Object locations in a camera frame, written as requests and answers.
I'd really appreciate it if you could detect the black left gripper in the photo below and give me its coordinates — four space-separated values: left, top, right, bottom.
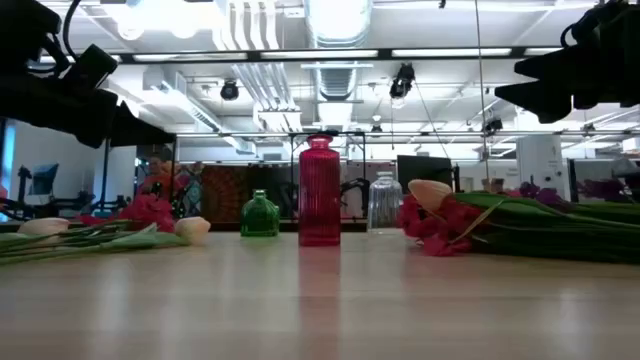
0 74 177 150

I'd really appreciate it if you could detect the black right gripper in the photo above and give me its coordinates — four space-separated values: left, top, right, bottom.
494 4 640 124

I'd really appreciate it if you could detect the green glass vase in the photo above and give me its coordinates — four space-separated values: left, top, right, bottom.
240 188 281 238

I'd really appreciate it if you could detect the red ribbed glass vase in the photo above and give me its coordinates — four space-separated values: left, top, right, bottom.
298 133 342 247

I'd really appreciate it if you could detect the clear ribbed glass vase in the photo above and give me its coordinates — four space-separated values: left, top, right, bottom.
367 171 404 234

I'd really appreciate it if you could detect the person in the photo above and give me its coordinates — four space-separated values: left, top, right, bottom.
137 157 176 199

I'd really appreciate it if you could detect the black-legged background table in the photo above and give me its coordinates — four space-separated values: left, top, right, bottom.
99 130 179 216

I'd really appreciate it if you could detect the colourful mandala tapestry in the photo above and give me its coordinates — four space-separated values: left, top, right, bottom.
172 162 251 224

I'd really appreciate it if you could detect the small tilted monitor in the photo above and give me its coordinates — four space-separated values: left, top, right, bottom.
28 163 60 197

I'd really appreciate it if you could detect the overhead LED light bar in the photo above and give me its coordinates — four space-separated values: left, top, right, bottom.
29 45 566 65

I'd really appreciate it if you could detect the black computer monitor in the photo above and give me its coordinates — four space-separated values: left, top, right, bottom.
397 154 455 194

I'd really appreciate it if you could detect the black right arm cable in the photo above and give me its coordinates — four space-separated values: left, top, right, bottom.
559 2 631 49

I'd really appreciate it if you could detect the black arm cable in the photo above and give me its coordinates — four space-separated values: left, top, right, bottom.
60 0 86 64
559 2 631 49

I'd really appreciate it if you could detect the thin hanging cable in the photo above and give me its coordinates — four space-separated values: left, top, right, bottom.
473 0 490 181

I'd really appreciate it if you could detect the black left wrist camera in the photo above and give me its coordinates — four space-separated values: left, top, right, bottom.
60 43 120 92

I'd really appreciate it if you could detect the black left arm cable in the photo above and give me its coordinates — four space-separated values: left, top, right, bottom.
60 0 86 64

